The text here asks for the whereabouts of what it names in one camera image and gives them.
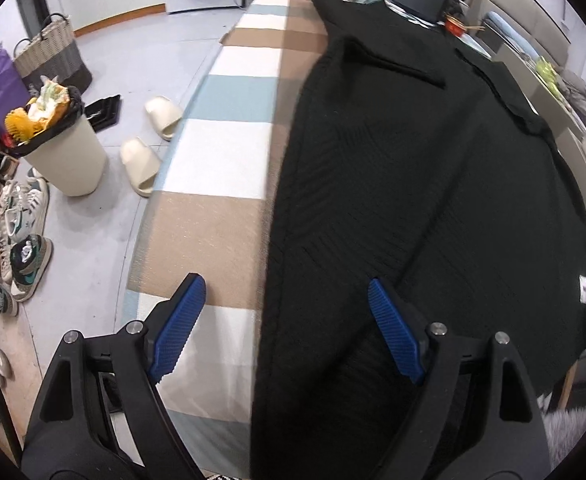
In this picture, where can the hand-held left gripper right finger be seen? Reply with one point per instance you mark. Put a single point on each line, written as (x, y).
(395, 330)

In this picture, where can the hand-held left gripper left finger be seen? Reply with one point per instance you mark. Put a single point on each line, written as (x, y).
(180, 320)

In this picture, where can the black knit sweater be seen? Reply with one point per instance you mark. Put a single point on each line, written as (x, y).
(398, 185)

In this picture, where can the cream slipper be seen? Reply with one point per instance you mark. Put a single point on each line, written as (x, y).
(163, 115)
(140, 165)

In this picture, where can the plaid tablecloth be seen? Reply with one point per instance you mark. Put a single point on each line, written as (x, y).
(223, 160)

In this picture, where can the cream trash bin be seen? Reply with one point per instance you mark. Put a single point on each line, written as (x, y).
(68, 160)

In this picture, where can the grey fluffy rug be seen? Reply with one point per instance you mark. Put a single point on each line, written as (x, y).
(568, 425)

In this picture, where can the row of sneakers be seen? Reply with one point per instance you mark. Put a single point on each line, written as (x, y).
(20, 205)

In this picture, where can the black floor tray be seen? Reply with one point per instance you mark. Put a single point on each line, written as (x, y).
(103, 112)

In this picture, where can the grey duvet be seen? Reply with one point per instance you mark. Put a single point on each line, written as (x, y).
(583, 105)

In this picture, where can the woven laundry basket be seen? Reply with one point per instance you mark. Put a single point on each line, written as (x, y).
(48, 55)

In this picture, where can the green toy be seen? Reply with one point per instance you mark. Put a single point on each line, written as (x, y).
(548, 72)

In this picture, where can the red bowl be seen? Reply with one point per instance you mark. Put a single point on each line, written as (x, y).
(455, 27)

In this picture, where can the light blue pillow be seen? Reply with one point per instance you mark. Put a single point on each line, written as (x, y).
(508, 30)

